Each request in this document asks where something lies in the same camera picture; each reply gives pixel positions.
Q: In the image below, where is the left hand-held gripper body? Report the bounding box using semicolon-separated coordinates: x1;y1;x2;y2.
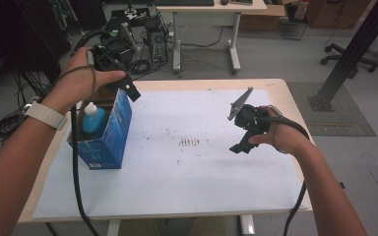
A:
89;23;139;72

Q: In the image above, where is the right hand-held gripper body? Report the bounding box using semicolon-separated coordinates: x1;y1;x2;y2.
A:
226;87;271;139

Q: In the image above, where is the blue bottle with white cap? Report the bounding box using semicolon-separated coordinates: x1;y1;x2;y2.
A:
81;101;108;136

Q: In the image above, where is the blue cardboard box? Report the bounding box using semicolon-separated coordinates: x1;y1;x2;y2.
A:
67;88;134;170

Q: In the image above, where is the person's right hand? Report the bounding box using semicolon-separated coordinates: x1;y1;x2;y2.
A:
248;106;311;155

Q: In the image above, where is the person's left hand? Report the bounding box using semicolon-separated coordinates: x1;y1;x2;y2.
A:
40;46;127;118

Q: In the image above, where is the computer tower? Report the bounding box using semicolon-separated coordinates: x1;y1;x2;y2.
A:
149;29;169;64

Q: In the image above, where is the white table mat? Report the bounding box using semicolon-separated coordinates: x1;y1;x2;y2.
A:
32;88;310;220

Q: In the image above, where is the white table leg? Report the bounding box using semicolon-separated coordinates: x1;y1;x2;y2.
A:
238;213;257;236
105;218;123;236

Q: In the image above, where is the grey floor mat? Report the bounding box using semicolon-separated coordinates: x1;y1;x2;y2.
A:
286;81;377;138

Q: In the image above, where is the white wrist watch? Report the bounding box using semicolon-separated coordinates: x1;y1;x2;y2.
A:
24;99;69;131

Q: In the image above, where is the black keyboard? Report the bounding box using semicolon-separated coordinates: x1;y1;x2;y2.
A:
154;0;216;7

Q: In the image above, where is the brown cardboard box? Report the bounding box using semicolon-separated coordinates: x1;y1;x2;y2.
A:
238;4;287;32

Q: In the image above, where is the white office desk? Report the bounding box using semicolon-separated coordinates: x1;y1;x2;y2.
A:
157;0;269;75

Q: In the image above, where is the black office chair base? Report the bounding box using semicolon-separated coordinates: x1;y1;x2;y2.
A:
320;42;378;80

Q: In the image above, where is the brown wooden cabinet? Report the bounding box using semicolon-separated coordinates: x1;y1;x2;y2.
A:
304;0;376;30

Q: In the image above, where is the thin black wrist cord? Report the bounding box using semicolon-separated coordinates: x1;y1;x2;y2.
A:
46;64;97;97

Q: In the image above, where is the thick black cable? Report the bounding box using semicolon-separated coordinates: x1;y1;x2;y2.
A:
70;103;101;236
265;115;311;236

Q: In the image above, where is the black metal post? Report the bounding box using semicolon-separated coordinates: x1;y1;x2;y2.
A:
306;0;378;113

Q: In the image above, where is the bundle of black floor cables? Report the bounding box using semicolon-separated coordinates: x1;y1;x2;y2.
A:
0;112;27;144

